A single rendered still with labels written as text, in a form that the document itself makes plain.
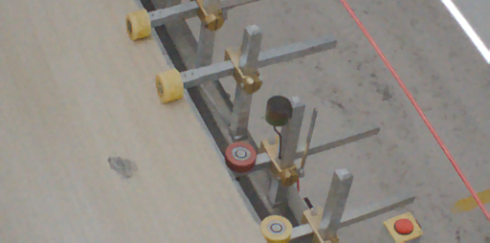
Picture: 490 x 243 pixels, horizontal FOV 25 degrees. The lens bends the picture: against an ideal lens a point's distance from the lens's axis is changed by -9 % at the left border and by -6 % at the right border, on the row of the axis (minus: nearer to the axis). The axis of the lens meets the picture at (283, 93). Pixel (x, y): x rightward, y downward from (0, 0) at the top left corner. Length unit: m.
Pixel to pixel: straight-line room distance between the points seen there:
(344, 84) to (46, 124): 1.73
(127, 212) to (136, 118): 0.32
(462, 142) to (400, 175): 0.32
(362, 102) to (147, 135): 1.56
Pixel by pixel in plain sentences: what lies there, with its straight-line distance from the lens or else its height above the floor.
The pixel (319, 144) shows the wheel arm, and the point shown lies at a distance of 3.18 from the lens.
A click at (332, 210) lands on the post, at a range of 2.87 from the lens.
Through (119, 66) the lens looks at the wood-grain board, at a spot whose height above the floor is 0.90.
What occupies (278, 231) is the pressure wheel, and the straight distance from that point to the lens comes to 2.93.
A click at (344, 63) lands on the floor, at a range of 4.61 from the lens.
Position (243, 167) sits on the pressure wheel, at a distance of 3.05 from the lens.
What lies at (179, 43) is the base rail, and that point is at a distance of 3.60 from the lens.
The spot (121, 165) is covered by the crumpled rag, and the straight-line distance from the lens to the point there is 3.01.
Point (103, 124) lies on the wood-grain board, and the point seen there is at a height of 0.90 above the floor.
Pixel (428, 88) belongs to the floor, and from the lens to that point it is 4.61.
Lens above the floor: 3.25
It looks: 47 degrees down
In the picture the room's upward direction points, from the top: 10 degrees clockwise
